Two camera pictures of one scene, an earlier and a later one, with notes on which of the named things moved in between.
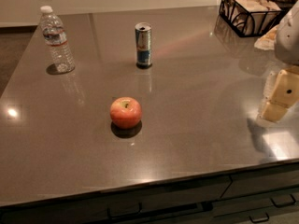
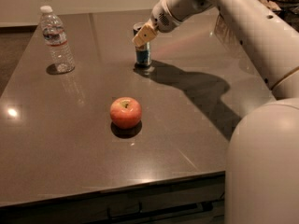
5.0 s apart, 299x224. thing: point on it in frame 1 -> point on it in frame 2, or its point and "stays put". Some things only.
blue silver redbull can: [144, 45] stays put
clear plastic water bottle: [56, 40] stays put
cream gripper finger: [284, 94] -> [179, 6]
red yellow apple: [125, 113] stays put
